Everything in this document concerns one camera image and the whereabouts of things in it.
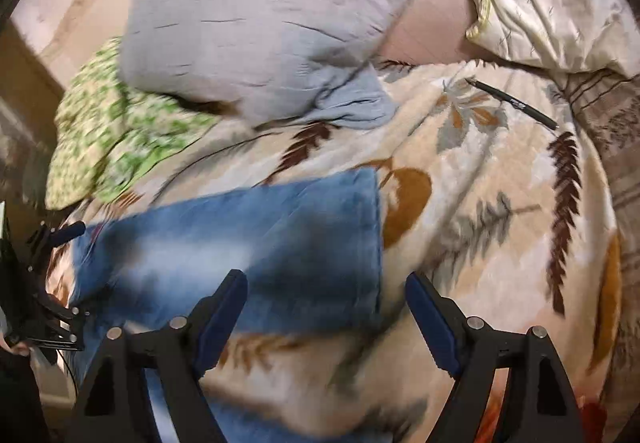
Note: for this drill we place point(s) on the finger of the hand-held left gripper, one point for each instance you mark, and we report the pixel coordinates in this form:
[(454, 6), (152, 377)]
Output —
[(60, 318), (67, 233)]

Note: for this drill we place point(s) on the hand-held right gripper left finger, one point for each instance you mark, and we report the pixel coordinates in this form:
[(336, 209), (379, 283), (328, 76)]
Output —
[(220, 323)]

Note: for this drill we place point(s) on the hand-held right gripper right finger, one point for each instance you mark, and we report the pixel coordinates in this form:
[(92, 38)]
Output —
[(431, 323)]

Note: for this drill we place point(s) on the blue denim pants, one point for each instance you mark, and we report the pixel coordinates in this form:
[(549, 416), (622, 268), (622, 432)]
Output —
[(250, 233)]

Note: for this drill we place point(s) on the green patterned quilt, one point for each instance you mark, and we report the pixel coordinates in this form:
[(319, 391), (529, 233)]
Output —
[(100, 138)]

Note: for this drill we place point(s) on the leaf print blanket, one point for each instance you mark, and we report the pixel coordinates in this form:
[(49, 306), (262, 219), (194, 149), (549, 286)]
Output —
[(475, 183)]

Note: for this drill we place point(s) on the wooden furniture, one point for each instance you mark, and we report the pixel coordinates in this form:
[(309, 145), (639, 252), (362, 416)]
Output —
[(20, 88)]

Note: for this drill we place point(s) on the black pen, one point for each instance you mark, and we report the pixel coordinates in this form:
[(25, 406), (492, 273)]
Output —
[(515, 104)]

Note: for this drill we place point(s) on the grey pillow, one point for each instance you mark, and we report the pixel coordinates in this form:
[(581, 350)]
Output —
[(250, 23)]

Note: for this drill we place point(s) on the pinkish brown bed sheet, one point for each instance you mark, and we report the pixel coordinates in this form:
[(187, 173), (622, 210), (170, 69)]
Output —
[(430, 23)]

